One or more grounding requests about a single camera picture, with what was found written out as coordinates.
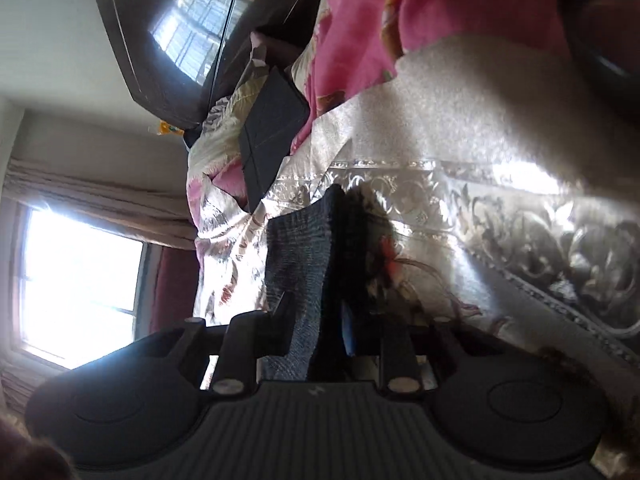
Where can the floral satin bedspread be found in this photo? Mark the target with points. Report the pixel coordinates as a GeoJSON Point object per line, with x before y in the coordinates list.
{"type": "Point", "coordinates": [501, 138]}

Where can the window with white frame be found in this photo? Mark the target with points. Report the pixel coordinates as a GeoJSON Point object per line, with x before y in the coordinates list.
{"type": "Point", "coordinates": [81, 292]}

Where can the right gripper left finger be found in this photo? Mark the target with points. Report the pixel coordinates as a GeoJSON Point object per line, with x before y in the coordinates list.
{"type": "Point", "coordinates": [249, 337]}

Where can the right beige curtain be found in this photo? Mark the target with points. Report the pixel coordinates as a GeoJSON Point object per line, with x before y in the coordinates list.
{"type": "Point", "coordinates": [151, 216]}

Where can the black folded cloth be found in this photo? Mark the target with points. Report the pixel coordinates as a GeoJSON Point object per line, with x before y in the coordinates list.
{"type": "Point", "coordinates": [277, 115]}

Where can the dark grey knit pants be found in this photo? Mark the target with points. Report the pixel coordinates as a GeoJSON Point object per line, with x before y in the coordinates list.
{"type": "Point", "coordinates": [335, 259]}

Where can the dark wooden headboard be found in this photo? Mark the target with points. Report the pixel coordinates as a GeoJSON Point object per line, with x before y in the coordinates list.
{"type": "Point", "coordinates": [178, 56]}

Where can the yellow packet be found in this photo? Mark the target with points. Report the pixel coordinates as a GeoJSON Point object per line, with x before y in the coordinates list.
{"type": "Point", "coordinates": [162, 128]}

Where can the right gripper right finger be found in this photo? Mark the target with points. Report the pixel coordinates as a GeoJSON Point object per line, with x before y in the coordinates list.
{"type": "Point", "coordinates": [385, 336]}

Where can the maroon padded window bench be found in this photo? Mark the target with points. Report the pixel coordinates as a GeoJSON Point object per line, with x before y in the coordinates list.
{"type": "Point", "coordinates": [175, 288]}

